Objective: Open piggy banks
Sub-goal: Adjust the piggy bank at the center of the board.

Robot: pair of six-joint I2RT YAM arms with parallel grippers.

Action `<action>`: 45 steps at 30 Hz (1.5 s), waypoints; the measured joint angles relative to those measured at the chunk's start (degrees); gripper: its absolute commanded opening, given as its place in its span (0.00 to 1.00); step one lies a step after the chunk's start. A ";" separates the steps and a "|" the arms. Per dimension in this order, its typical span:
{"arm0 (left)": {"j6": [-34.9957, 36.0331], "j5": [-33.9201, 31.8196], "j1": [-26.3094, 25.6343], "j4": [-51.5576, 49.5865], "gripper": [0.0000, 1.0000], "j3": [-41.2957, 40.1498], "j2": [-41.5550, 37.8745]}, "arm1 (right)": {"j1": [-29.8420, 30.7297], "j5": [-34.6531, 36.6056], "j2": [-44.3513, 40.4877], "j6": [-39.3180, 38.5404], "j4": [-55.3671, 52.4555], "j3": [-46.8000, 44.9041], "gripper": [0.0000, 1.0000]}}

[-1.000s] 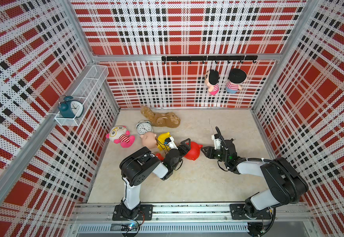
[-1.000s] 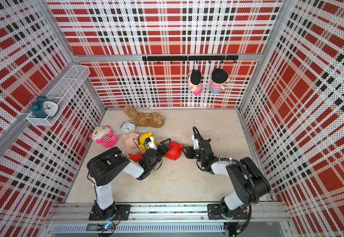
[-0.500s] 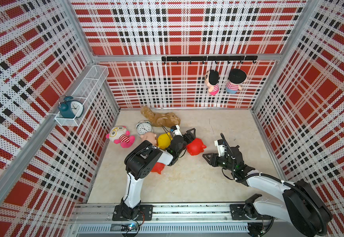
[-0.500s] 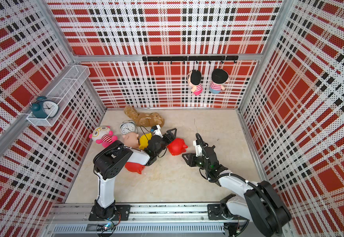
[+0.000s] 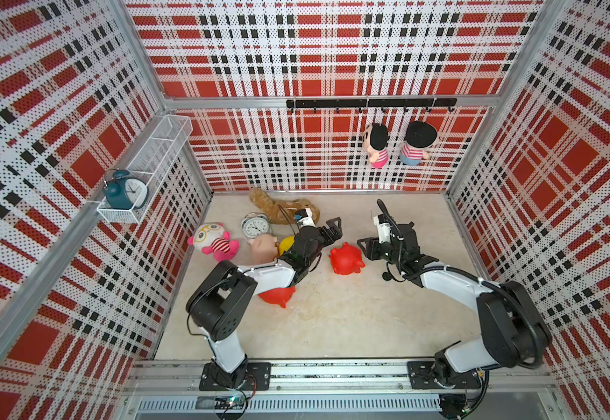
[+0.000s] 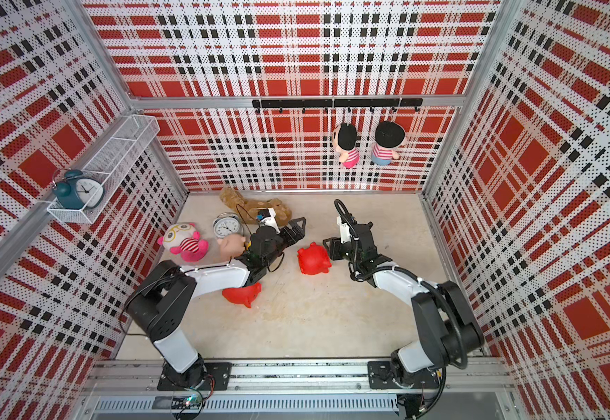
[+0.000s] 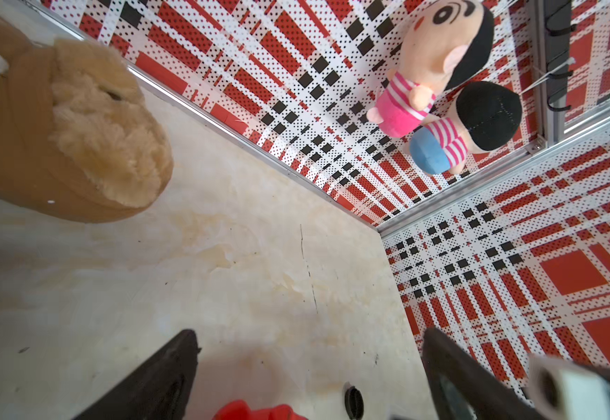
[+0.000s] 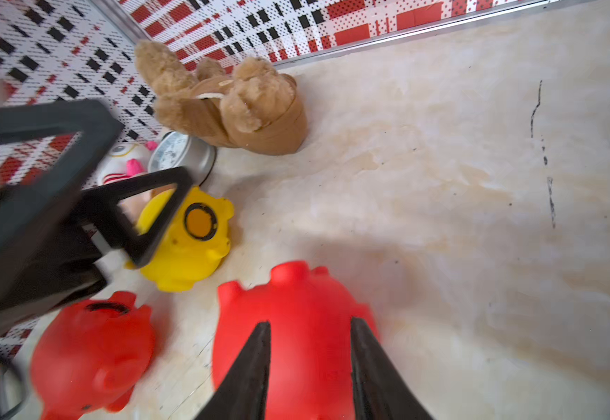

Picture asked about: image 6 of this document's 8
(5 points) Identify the green circuit board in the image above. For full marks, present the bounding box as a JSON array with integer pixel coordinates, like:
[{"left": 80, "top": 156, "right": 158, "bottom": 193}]
[{"left": 170, "top": 395, "right": 204, "bottom": 412}]

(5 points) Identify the doll with blue pants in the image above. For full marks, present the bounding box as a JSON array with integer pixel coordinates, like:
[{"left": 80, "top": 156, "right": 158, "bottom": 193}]
[{"left": 371, "top": 121, "right": 406, "bottom": 166}]

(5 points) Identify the silver alarm clock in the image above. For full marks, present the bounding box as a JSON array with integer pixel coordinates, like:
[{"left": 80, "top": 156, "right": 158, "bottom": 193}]
[{"left": 212, "top": 212, "right": 244, "bottom": 240}]

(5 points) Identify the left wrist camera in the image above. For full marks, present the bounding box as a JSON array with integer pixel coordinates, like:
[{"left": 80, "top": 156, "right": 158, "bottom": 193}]
[{"left": 256, "top": 208, "right": 280, "bottom": 235}]

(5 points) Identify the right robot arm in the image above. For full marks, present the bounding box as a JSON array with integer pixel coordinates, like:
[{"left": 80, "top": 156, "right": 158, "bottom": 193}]
[{"left": 324, "top": 217, "right": 483, "bottom": 388}]

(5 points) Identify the brown plush dog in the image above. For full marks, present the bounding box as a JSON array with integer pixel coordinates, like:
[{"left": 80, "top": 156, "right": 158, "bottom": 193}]
[{"left": 219, "top": 187, "right": 292, "bottom": 228}]

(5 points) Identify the teal alarm clock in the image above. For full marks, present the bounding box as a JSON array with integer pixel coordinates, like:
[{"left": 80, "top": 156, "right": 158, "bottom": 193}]
[{"left": 53, "top": 170, "right": 105, "bottom": 210}]

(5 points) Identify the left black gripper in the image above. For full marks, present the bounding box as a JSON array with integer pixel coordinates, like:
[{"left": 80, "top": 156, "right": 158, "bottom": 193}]
[{"left": 264, "top": 218, "right": 307, "bottom": 269}]

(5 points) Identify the pink piggy bank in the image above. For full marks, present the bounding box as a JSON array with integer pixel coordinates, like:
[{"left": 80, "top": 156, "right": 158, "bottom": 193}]
[{"left": 218, "top": 234, "right": 247, "bottom": 261}]

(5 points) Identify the pink owl plush toy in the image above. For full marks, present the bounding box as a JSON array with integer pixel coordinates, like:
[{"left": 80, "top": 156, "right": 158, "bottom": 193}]
[{"left": 157, "top": 222, "right": 209, "bottom": 263}]

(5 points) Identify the red piggy bank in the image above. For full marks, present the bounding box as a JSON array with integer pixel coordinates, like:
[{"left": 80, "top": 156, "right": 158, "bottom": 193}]
[
  {"left": 222, "top": 283, "right": 261, "bottom": 308},
  {"left": 297, "top": 243, "right": 332, "bottom": 276}
]

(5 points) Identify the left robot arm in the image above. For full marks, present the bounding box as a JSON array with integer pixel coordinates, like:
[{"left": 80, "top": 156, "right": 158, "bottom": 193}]
[{"left": 124, "top": 217, "right": 307, "bottom": 390}]

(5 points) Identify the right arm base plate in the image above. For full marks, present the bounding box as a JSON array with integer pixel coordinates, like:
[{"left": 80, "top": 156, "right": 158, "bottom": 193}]
[{"left": 367, "top": 360, "right": 440, "bottom": 390}]

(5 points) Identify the doll with pink shirt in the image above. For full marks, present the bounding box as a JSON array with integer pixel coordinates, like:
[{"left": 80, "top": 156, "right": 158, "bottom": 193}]
[{"left": 333, "top": 122, "right": 360, "bottom": 169}]

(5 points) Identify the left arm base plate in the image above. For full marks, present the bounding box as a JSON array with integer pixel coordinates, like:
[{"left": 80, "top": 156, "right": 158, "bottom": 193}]
[{"left": 157, "top": 360, "right": 233, "bottom": 391}]

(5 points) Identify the aluminium front rail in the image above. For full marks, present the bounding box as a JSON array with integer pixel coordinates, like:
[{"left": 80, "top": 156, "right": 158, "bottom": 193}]
[{"left": 72, "top": 357, "right": 522, "bottom": 419}]

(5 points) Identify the black hook rail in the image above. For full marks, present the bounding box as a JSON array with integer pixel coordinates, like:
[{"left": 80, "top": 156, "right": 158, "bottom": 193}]
[{"left": 252, "top": 98, "right": 424, "bottom": 112}]

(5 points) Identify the white wire shelf basket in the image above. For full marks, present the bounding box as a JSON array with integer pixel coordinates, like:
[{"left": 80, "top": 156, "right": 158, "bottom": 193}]
[{"left": 46, "top": 114, "right": 159, "bottom": 224}]

